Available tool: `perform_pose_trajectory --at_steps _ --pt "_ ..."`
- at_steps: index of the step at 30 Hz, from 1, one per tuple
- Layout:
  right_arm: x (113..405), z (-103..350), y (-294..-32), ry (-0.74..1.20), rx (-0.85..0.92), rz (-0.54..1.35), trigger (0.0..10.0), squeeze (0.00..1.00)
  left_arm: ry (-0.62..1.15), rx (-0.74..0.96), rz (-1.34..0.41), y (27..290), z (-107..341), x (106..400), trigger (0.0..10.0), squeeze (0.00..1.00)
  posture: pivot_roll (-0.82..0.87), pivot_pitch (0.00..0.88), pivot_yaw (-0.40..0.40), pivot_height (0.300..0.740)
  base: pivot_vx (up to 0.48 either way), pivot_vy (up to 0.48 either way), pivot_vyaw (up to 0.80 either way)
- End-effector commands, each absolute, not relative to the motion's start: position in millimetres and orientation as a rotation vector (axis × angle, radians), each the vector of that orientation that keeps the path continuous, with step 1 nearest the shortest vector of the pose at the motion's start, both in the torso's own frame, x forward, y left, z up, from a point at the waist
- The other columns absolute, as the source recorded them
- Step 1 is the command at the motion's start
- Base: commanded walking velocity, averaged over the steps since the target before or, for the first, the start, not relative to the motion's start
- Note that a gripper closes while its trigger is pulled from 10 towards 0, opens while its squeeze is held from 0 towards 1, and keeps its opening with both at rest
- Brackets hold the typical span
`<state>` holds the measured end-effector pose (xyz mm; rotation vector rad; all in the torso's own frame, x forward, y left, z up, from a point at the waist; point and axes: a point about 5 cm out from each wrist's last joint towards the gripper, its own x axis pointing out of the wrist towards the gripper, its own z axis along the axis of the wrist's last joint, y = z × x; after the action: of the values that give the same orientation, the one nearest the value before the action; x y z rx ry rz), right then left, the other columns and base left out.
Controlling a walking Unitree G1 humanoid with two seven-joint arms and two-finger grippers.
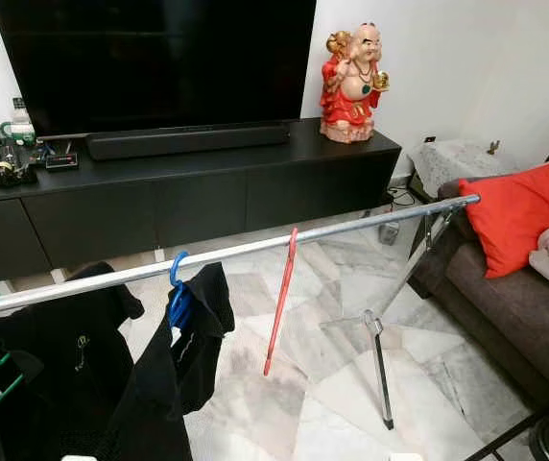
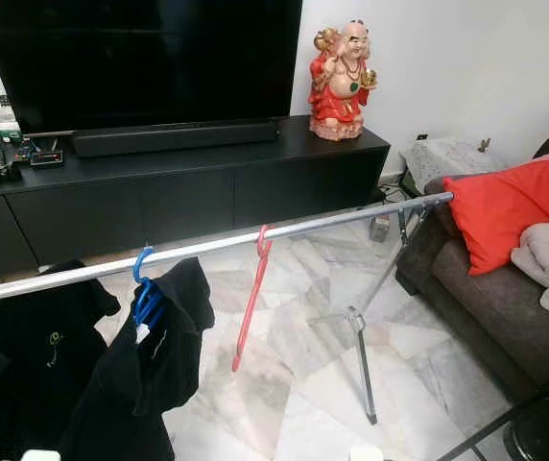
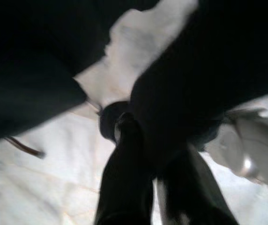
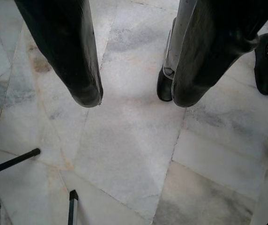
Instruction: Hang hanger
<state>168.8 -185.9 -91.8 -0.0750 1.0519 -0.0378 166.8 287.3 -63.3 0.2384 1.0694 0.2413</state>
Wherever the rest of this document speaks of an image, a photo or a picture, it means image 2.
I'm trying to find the blue plastic hanger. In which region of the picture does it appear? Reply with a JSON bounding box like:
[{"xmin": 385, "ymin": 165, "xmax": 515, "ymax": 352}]
[{"xmin": 131, "ymin": 246, "xmax": 166, "ymax": 329}]

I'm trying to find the red plastic hanger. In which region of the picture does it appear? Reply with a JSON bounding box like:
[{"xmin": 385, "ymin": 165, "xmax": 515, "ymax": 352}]
[{"xmin": 230, "ymin": 224, "xmax": 274, "ymax": 374}]

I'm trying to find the black digital display device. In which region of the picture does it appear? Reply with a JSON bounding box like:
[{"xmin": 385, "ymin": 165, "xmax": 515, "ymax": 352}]
[{"xmin": 29, "ymin": 148, "xmax": 65, "ymax": 169}]

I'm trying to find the clear plastic bottle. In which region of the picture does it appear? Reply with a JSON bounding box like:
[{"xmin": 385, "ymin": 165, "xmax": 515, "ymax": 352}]
[{"xmin": 0, "ymin": 94, "xmax": 21, "ymax": 135}]

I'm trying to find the black polo shirt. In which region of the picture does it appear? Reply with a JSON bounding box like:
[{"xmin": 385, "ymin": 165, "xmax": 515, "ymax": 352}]
[
  {"xmin": 57, "ymin": 255, "xmax": 216, "ymax": 461},
  {"xmin": 0, "ymin": 259, "xmax": 122, "ymax": 461}
]

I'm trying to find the black soundbar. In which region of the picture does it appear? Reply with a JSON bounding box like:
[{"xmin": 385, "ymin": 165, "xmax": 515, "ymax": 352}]
[{"xmin": 71, "ymin": 119, "xmax": 281, "ymax": 158}]

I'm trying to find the black low TV cabinet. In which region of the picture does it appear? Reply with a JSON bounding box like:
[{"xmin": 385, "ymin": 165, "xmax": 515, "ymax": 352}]
[{"xmin": 0, "ymin": 115, "xmax": 393, "ymax": 282}]

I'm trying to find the black flat screen television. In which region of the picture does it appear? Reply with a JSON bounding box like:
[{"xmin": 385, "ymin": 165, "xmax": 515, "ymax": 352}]
[{"xmin": 0, "ymin": 0, "xmax": 304, "ymax": 135}]

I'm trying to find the silver metal clothes rack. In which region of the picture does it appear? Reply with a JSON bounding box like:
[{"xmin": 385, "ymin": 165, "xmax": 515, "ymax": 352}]
[{"xmin": 0, "ymin": 191, "xmax": 456, "ymax": 426}]

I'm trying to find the red robed laughing Buddha statue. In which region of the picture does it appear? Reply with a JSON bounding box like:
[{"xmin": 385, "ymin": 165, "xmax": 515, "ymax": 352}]
[{"xmin": 307, "ymin": 19, "xmax": 379, "ymax": 143}]

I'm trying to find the grey power adapter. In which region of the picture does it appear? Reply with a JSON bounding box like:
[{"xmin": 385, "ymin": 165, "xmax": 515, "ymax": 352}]
[{"xmin": 370, "ymin": 215, "xmax": 394, "ymax": 242}]

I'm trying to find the lace covered side table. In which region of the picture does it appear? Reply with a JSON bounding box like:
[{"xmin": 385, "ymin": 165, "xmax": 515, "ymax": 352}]
[{"xmin": 398, "ymin": 135, "xmax": 506, "ymax": 193}]

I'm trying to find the brown fabric sofa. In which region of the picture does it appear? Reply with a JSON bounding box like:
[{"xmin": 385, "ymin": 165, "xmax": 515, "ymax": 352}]
[{"xmin": 394, "ymin": 99, "xmax": 549, "ymax": 409}]

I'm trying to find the red cushion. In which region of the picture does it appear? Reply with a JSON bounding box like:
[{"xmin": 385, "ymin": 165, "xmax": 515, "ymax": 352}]
[{"xmin": 442, "ymin": 150, "xmax": 549, "ymax": 278}]

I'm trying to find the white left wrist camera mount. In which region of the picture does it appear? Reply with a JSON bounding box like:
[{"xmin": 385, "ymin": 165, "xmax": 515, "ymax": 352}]
[{"xmin": 19, "ymin": 449, "xmax": 62, "ymax": 461}]

